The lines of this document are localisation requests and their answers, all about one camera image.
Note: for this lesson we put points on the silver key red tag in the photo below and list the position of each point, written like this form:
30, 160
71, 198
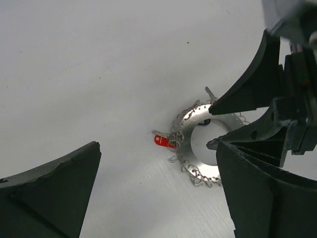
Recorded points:
164, 139

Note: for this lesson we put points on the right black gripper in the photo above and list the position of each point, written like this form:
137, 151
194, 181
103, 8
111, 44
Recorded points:
290, 123

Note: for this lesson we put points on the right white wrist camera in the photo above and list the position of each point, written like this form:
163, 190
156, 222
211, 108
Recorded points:
295, 20

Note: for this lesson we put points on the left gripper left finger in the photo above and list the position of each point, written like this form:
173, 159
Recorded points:
51, 200

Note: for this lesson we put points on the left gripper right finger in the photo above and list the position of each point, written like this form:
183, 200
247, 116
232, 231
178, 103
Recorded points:
265, 201

